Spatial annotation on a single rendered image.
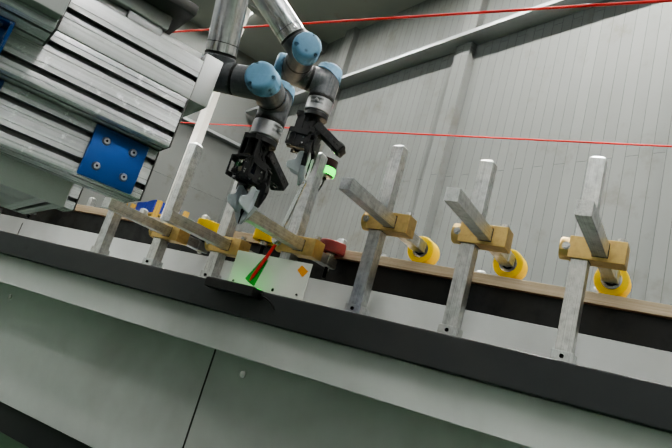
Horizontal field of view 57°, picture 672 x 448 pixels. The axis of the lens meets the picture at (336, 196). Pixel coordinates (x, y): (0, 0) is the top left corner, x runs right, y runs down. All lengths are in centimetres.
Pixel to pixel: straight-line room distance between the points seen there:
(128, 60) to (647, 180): 606
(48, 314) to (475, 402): 177
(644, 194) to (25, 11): 619
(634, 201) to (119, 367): 539
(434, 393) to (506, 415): 16
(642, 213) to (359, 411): 516
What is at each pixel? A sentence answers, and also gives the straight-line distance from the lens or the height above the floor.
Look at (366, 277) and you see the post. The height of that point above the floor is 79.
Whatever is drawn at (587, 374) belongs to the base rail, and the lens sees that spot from 135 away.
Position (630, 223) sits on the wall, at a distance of 662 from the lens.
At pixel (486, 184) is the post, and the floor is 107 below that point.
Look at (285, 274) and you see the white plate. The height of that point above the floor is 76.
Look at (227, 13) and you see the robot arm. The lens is 149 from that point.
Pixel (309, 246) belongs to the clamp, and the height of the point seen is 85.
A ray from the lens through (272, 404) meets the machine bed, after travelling 189.
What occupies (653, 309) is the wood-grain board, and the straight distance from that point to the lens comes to 159.
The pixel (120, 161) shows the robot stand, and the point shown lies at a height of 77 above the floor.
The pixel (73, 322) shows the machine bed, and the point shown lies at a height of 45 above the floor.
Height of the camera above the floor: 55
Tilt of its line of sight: 15 degrees up
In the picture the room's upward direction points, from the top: 17 degrees clockwise
